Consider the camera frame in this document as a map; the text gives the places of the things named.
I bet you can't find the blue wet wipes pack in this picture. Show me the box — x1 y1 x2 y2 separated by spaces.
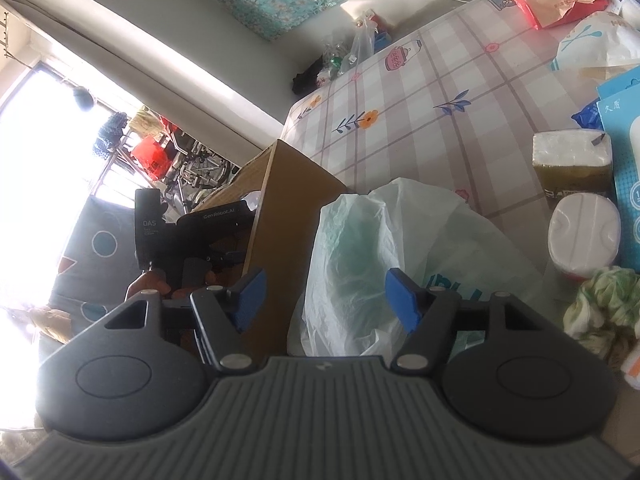
572 99 603 130

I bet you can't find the blue bandage box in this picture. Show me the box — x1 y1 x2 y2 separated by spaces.
598 67 640 271

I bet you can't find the green white scrunched cloth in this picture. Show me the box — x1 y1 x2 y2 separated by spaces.
563 266 639 370

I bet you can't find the white round container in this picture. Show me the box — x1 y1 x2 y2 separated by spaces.
548 193 622 280

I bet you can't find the black cloth pile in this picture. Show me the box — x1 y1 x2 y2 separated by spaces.
292 55 331 98

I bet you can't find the wheelchair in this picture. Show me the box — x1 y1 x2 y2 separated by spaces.
164 140 239 214

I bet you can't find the brown cardboard box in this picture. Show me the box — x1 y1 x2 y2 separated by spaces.
196 140 347 362

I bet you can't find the white cotton swab bag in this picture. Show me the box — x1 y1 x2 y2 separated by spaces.
551 11 639 70

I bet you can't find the clear plastic bag by wall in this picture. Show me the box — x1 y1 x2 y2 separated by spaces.
344 10 378 68

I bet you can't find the grey patterned cushion cover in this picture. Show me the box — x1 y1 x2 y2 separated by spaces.
49 196 140 335

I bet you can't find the red crate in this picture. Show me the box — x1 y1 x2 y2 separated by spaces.
131 136 171 181

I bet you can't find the tissue pack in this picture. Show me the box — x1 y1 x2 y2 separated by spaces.
532 129 613 205

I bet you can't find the person's right hand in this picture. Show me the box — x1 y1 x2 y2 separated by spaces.
125 270 218 300

